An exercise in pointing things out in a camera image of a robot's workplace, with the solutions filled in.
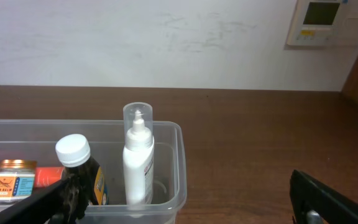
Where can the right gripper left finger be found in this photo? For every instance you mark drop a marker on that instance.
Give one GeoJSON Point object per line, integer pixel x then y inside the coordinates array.
{"type": "Point", "coordinates": [61, 202]}

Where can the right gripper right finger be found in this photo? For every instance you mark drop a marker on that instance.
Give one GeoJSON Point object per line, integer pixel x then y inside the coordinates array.
{"type": "Point", "coordinates": [314, 202]}

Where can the orange tube white cap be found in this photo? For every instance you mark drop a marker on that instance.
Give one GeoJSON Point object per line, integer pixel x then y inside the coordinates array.
{"type": "Point", "coordinates": [45, 176]}

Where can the dark bottle white cap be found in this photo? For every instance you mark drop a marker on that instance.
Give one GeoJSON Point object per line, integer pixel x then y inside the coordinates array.
{"type": "Point", "coordinates": [74, 153]}

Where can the small gold lid jar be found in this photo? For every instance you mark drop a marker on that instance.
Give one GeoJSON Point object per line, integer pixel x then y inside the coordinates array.
{"type": "Point", "coordinates": [17, 179]}

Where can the white lotion bottle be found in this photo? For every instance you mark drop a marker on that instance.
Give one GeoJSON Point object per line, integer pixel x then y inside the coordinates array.
{"type": "Point", "coordinates": [138, 153]}

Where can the wall control panel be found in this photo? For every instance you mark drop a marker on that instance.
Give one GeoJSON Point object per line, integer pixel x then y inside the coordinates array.
{"type": "Point", "coordinates": [324, 23]}

